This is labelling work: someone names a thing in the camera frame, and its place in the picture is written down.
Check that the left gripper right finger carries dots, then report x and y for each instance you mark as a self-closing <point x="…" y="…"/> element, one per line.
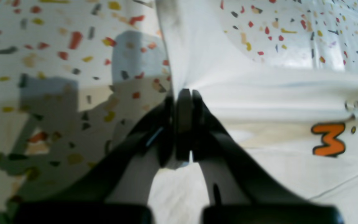
<point x="239" y="189"/>

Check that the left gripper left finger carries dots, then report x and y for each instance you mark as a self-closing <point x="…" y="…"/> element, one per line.
<point x="116" y="190"/>

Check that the white printed T-shirt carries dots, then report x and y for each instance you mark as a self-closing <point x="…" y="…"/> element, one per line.
<point x="282" y="77"/>

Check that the terrazzo patterned tablecloth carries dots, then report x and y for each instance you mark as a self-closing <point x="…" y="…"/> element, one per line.
<point x="75" y="77"/>

